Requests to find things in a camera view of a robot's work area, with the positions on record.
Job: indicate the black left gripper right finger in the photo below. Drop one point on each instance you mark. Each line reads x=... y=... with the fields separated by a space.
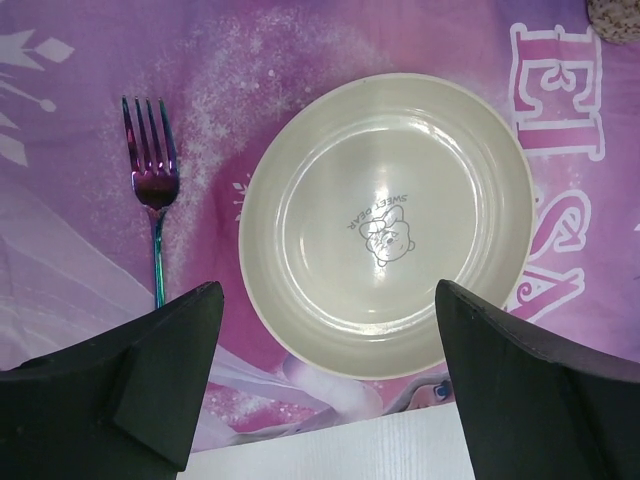
x=533 y=404

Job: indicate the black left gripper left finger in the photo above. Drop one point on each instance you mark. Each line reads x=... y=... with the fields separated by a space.
x=121 y=405

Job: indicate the purple Elsa placemat cloth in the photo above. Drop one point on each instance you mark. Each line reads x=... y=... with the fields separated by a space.
x=76 y=255

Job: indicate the iridescent purple fork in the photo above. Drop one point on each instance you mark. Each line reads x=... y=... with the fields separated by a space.
x=154 y=176

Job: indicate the cream bear plate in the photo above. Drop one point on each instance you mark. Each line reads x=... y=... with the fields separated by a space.
x=363 y=202

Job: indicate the speckled beige cup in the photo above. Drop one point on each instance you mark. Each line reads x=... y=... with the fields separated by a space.
x=615 y=21

